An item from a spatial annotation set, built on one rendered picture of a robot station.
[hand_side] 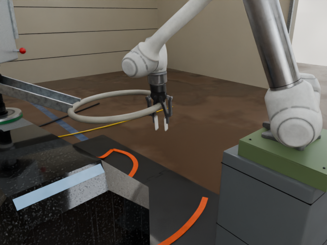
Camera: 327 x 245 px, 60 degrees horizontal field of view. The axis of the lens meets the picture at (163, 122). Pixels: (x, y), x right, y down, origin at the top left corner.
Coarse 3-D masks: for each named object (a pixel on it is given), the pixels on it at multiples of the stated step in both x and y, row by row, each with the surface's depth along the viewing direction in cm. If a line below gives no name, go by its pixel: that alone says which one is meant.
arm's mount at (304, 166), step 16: (240, 144) 120; (256, 144) 115; (272, 144) 115; (320, 144) 114; (256, 160) 115; (272, 160) 110; (288, 160) 105; (304, 160) 103; (320, 160) 103; (304, 176) 101; (320, 176) 97
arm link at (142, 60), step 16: (192, 0) 108; (208, 0) 108; (176, 16) 107; (192, 16) 109; (160, 32) 107; (176, 32) 109; (144, 48) 109; (160, 48) 110; (128, 64) 108; (144, 64) 109
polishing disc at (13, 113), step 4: (8, 108) 160; (12, 108) 160; (16, 108) 160; (8, 112) 154; (12, 112) 154; (16, 112) 154; (20, 112) 154; (0, 116) 148; (4, 116) 148; (8, 116) 148; (12, 116) 148; (16, 116) 150; (0, 120) 144; (4, 120) 145
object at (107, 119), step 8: (96, 96) 160; (104, 96) 163; (112, 96) 165; (80, 104) 151; (160, 104) 135; (72, 112) 133; (136, 112) 125; (144, 112) 126; (152, 112) 130; (80, 120) 126; (88, 120) 123; (96, 120) 122; (104, 120) 122; (112, 120) 122; (120, 120) 122; (128, 120) 124
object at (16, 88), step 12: (0, 84) 139; (12, 84) 151; (24, 84) 150; (12, 96) 141; (24, 96) 141; (36, 96) 140; (48, 96) 151; (60, 96) 151; (72, 96) 151; (60, 108) 141
